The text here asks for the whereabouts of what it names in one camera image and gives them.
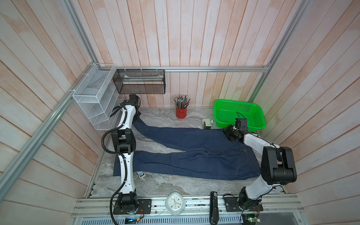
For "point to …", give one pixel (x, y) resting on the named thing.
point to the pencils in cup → (181, 101)
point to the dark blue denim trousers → (200, 153)
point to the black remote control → (214, 216)
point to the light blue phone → (140, 174)
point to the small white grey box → (207, 123)
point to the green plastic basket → (226, 111)
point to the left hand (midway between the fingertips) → (134, 119)
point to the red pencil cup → (181, 113)
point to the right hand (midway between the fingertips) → (222, 128)
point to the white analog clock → (175, 203)
